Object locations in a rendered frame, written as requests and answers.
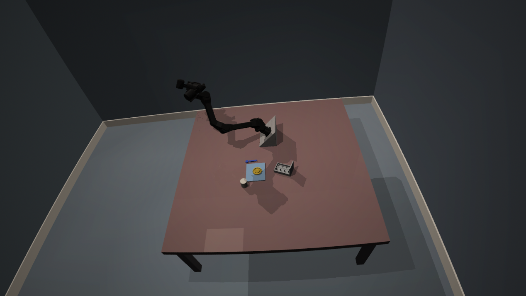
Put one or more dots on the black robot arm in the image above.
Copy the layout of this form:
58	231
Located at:
196	93

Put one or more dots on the grey cylinder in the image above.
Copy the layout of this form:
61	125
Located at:
244	183

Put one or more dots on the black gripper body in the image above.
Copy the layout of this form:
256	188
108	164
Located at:
180	84

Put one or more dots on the light blue flat mat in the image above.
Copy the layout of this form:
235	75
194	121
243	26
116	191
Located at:
250	177

